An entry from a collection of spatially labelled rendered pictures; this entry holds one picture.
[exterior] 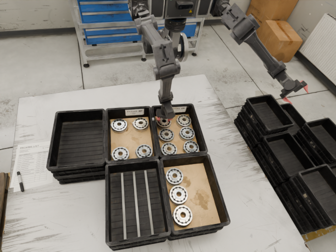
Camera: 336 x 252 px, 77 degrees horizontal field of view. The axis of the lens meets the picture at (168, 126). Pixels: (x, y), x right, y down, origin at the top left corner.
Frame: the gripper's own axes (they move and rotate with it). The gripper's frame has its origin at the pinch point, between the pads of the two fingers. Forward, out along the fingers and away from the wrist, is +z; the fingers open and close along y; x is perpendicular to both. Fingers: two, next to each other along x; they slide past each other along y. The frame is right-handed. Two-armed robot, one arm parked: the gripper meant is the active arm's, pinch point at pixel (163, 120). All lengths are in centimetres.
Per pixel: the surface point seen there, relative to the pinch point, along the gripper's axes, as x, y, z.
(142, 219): -60, -19, 4
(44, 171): -22, -77, 17
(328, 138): -3, 163, 38
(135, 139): -11.1, -19.9, 4.1
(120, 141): -11.4, -29.5, 4.1
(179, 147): -19.6, 8.4, 4.0
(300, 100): 90, 220, 86
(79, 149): -15, -54, 4
